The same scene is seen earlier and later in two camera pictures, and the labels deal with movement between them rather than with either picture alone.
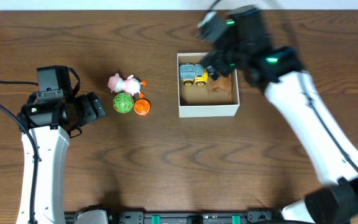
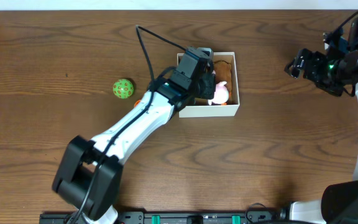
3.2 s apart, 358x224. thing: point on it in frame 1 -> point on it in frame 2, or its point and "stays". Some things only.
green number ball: (123, 102) -> (123, 88)
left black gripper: (89, 107) -> (206, 86)
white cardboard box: (195, 101) stays
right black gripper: (217, 56) -> (317, 59)
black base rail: (153, 217) stays
